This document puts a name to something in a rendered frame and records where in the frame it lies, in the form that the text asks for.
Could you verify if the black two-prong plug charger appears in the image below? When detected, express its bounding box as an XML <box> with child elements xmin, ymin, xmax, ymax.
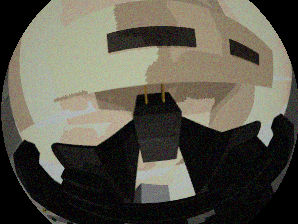
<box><xmin>133</xmin><ymin>83</ymin><xmax>182</xmax><ymax>163</ymax></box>

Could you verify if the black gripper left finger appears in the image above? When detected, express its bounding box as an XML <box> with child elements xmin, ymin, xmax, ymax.
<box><xmin>51</xmin><ymin>119</ymin><xmax>140</xmax><ymax>204</ymax></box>

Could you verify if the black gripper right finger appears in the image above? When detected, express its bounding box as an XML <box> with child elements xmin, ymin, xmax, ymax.
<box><xmin>178</xmin><ymin>116</ymin><xmax>261</xmax><ymax>194</ymax></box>

